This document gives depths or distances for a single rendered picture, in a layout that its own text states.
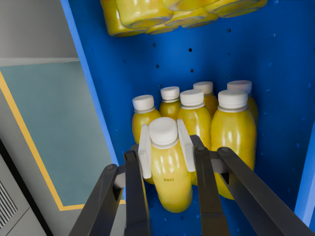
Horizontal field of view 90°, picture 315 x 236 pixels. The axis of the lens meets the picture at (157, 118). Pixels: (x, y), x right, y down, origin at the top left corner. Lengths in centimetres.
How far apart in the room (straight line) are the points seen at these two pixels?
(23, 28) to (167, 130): 64
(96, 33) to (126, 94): 11
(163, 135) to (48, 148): 169
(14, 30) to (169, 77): 52
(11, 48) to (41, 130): 118
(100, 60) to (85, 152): 149
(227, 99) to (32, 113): 165
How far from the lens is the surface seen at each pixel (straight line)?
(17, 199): 215
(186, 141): 15
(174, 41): 37
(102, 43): 28
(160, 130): 20
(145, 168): 16
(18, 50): 69
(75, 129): 162
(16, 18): 74
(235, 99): 24
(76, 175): 192
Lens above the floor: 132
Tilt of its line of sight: 69 degrees down
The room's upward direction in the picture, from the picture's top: 176 degrees clockwise
